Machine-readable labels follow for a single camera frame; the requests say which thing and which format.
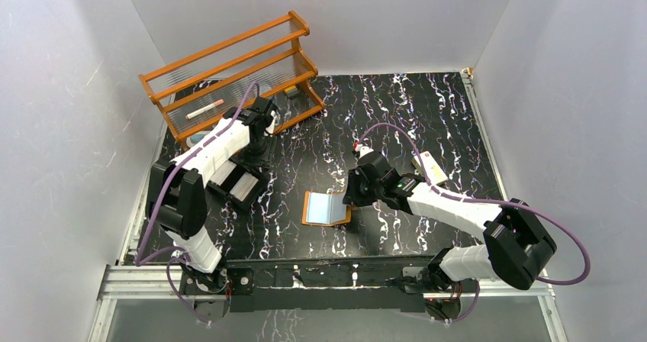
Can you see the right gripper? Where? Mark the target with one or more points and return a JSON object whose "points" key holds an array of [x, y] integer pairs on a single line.
{"points": [[352, 195]]}

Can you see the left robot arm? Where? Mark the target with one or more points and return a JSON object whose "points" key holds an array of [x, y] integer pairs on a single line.
{"points": [[177, 188]]}

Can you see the white pink pen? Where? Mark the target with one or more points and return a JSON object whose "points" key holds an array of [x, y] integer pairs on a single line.
{"points": [[204, 109]]}

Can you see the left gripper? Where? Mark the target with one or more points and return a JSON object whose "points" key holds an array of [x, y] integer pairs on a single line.
{"points": [[253, 155]]}

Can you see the small grey yellow block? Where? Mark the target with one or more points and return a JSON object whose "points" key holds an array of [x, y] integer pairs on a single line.
{"points": [[291, 91]]}

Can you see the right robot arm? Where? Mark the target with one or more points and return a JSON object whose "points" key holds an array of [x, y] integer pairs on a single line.
{"points": [[514, 246]]}

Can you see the white box with red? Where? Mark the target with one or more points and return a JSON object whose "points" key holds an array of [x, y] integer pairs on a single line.
{"points": [[427, 164]]}

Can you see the orange card holder wallet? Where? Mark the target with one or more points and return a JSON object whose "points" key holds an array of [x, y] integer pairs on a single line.
{"points": [[325, 209]]}

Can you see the blue packaged item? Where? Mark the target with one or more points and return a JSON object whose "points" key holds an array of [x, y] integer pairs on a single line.
{"points": [[195, 138]]}

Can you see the orange wooden shelf rack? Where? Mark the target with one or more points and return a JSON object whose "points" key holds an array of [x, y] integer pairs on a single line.
{"points": [[270, 55]]}

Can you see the white card stack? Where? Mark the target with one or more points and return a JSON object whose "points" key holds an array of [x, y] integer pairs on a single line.
{"points": [[243, 187], [221, 174]]}

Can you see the black card tray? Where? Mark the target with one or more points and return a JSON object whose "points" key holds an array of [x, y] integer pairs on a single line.
{"points": [[241, 168]]}

